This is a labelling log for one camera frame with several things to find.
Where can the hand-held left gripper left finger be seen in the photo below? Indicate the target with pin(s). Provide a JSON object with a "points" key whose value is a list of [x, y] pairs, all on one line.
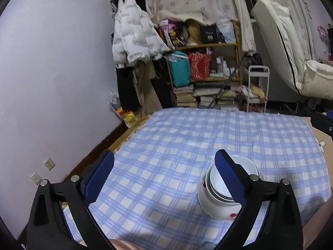
{"points": [[100, 177]]}

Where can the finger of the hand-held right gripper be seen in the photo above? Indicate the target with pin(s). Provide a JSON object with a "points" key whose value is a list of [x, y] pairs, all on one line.
{"points": [[324, 126]]}

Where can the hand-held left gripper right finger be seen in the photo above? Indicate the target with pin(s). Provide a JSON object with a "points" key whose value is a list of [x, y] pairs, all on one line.
{"points": [[230, 177]]}

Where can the blue rimmed white bowl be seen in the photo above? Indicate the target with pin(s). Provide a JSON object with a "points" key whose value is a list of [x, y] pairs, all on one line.
{"points": [[219, 185]]}

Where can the plain white bowl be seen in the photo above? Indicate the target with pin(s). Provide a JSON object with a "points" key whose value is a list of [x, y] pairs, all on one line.
{"points": [[209, 187]]}

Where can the white cherry print bowl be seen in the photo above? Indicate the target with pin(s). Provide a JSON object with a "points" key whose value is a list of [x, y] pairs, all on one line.
{"points": [[216, 211]]}

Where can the tan patterned blanket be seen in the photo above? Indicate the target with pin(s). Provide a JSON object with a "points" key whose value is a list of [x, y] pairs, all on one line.
{"points": [[132, 135]]}

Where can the plastic bag with yellow items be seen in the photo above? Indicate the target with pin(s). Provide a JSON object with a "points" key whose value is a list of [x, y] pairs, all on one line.
{"points": [[127, 117]]}

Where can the blue checked blanket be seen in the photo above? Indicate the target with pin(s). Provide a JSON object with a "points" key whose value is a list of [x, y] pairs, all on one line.
{"points": [[169, 148]]}

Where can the white trolley cart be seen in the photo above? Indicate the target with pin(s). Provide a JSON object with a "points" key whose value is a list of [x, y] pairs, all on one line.
{"points": [[267, 83]]}

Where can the yellow packet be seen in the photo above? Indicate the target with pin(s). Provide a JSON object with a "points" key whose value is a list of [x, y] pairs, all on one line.
{"points": [[257, 92]]}

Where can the wide stack of books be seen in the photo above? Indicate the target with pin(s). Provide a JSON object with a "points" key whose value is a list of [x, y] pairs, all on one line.
{"points": [[226, 100]]}

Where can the dark green pole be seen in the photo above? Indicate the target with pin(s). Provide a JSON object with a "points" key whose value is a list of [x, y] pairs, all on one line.
{"points": [[221, 91]]}

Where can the black trousers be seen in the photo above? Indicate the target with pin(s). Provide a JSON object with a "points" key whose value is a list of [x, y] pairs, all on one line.
{"points": [[126, 88]]}

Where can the narrow stack of books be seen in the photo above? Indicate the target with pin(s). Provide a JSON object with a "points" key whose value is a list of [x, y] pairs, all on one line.
{"points": [[184, 96]]}

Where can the small pink fan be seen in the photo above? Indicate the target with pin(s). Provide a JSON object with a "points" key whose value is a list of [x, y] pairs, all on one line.
{"points": [[322, 32]]}

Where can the dark backpack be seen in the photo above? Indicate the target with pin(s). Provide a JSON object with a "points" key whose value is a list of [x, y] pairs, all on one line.
{"points": [[253, 60]]}

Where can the beige trousers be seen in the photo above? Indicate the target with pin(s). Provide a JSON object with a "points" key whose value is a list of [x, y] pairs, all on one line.
{"points": [[145, 88]]}

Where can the black hanging garment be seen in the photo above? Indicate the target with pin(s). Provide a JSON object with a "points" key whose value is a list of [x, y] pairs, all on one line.
{"points": [[161, 88]]}

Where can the group of toiletry bottles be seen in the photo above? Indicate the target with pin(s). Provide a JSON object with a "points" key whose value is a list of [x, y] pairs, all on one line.
{"points": [[223, 67]]}

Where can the white padded chair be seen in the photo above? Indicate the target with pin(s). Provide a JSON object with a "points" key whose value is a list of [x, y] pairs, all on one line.
{"points": [[273, 26]]}

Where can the red patterned bag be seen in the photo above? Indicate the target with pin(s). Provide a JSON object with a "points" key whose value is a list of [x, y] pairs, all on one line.
{"points": [[199, 66]]}

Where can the pale floral side curtain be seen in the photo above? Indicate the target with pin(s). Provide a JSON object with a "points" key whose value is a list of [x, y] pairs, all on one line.
{"points": [[304, 10]]}

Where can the teal bag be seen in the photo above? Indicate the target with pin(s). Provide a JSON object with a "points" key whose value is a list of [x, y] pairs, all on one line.
{"points": [[179, 70]]}

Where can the bamboo shelf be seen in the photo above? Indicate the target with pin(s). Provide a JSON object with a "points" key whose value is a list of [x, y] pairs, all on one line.
{"points": [[208, 46]]}

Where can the clear plastic bag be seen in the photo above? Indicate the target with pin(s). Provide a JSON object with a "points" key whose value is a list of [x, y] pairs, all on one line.
{"points": [[226, 31]]}

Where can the black box with white print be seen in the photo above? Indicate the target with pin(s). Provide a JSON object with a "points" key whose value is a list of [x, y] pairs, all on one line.
{"points": [[209, 35]]}

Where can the white puffer jacket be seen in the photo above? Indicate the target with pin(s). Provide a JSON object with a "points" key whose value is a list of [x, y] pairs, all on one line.
{"points": [[132, 28]]}

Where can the pink and black printed bag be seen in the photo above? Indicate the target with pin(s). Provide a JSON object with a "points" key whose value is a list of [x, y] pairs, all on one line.
{"points": [[171, 35]]}

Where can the white wall socket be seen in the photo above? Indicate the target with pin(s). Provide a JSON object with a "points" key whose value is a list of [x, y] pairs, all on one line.
{"points": [[49, 164], [35, 178]]}

